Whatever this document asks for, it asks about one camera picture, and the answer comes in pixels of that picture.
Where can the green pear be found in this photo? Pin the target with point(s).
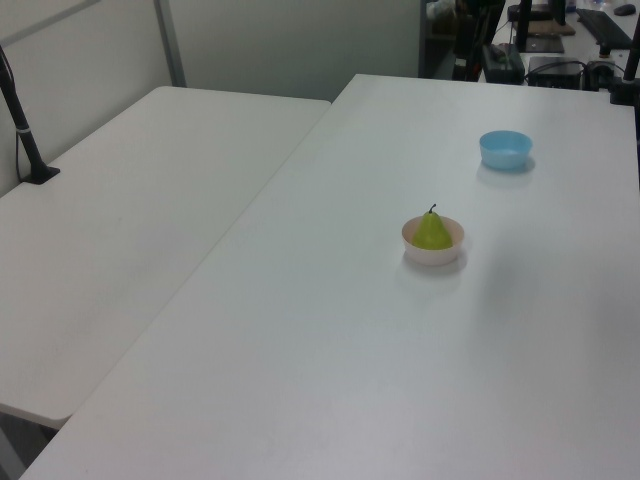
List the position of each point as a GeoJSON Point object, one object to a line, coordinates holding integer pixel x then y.
{"type": "Point", "coordinates": [432, 235]}

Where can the pink plastic bowl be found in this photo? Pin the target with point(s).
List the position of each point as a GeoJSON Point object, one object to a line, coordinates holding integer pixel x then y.
{"type": "Point", "coordinates": [433, 258]}

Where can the blue plastic bowl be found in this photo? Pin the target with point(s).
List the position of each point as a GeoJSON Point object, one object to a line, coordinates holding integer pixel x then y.
{"type": "Point", "coordinates": [502, 158]}

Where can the white side table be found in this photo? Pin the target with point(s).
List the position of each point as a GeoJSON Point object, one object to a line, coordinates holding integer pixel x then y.
{"type": "Point", "coordinates": [125, 225]}

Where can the dark green device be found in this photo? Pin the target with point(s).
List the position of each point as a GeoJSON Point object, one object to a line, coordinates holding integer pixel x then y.
{"type": "Point", "coordinates": [500, 68]}

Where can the black box device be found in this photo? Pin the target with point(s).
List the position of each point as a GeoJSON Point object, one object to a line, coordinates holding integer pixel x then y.
{"type": "Point", "coordinates": [550, 68]}

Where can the black monitor stand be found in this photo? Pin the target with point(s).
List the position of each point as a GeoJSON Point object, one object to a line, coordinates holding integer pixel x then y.
{"type": "Point", "coordinates": [524, 25]}

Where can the brown board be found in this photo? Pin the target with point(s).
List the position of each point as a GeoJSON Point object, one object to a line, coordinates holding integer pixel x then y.
{"type": "Point", "coordinates": [552, 28]}

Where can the silver grey device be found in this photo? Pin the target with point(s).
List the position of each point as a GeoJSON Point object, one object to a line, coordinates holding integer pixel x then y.
{"type": "Point", "coordinates": [598, 71]}

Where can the black keyboard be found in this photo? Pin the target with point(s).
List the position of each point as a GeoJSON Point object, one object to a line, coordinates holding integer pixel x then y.
{"type": "Point", "coordinates": [602, 25]}

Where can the black clamped pole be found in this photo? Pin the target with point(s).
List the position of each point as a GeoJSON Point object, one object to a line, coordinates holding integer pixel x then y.
{"type": "Point", "coordinates": [631, 65]}

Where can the dark computer mouse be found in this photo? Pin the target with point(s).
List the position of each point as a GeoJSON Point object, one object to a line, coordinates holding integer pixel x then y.
{"type": "Point", "coordinates": [623, 9]}

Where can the dark tripod frame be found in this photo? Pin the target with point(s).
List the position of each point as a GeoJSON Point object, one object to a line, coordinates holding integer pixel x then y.
{"type": "Point", "coordinates": [467, 45]}

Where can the grey partition post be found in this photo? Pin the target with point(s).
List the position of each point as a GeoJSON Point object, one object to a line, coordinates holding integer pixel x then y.
{"type": "Point", "coordinates": [170, 45]}

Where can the black camera stand pole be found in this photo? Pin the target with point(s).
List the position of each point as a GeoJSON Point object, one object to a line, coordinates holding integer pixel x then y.
{"type": "Point", "coordinates": [25, 141]}

